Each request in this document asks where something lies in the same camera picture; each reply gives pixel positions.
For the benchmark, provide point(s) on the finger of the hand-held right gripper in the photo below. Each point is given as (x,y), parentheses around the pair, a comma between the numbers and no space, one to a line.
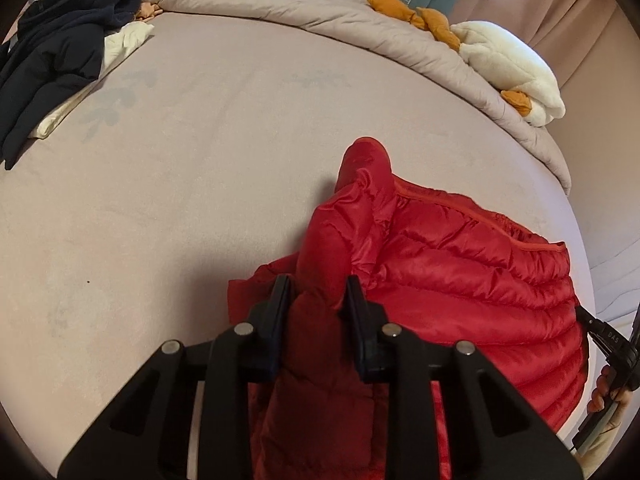
(597,332)

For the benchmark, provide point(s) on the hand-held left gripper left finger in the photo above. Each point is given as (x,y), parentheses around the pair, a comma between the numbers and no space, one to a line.
(282,310)

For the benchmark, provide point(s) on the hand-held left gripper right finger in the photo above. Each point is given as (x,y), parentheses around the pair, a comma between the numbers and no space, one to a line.
(354,310)

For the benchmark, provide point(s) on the red down jacket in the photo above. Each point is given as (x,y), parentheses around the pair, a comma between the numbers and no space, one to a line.
(450,285)

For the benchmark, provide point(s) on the person's right forearm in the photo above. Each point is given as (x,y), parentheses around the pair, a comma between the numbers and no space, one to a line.
(597,445)

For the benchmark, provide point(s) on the person's right hand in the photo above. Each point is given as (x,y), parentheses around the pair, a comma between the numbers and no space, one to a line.
(602,392)

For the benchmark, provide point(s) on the bed with pink sheet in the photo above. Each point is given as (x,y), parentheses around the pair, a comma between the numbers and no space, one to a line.
(175,185)

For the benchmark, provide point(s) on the white plush goose toy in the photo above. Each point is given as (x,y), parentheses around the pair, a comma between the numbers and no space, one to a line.
(505,60)

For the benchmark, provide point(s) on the grey duvet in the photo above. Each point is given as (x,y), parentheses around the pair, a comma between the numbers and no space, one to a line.
(310,5)

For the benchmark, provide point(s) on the white cloth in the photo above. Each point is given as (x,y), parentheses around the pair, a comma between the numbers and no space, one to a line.
(125,40)

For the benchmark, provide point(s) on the small peach plush toy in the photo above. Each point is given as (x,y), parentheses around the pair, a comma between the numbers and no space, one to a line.
(149,11)

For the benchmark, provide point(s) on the beige curtain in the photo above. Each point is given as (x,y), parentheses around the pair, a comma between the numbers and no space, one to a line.
(545,5)

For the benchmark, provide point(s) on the black jacket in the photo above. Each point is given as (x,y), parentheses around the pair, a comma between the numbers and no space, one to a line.
(45,70)

